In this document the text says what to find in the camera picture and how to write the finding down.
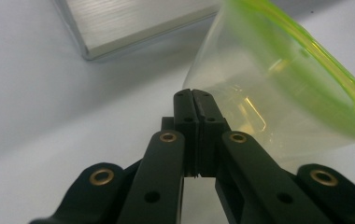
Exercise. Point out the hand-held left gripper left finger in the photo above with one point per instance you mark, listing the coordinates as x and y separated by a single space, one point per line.
185 124

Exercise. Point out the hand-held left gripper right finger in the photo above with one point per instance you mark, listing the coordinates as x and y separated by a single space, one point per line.
210 130

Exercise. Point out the small clear plastic container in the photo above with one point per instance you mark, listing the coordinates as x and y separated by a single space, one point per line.
228 62

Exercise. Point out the silver metal block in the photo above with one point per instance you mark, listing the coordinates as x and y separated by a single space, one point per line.
129 25

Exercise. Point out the green plastic lid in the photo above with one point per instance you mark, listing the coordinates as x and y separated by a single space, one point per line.
331 61

